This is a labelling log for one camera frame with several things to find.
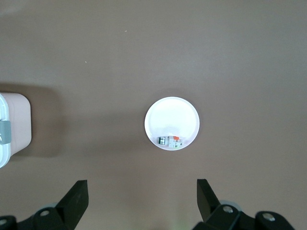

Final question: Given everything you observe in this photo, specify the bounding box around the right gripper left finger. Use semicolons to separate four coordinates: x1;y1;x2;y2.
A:
0;179;90;230

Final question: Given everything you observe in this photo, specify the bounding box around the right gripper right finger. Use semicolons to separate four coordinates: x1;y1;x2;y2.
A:
193;178;295;230

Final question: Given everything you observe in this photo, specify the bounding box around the white lidded storage box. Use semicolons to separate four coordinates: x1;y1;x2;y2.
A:
0;92;32;168

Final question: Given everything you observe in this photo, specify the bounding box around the pink round plate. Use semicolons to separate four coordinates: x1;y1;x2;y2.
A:
144;96;200;151

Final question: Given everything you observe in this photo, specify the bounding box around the white and green switch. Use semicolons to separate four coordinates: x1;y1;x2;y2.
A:
157;135;184;149

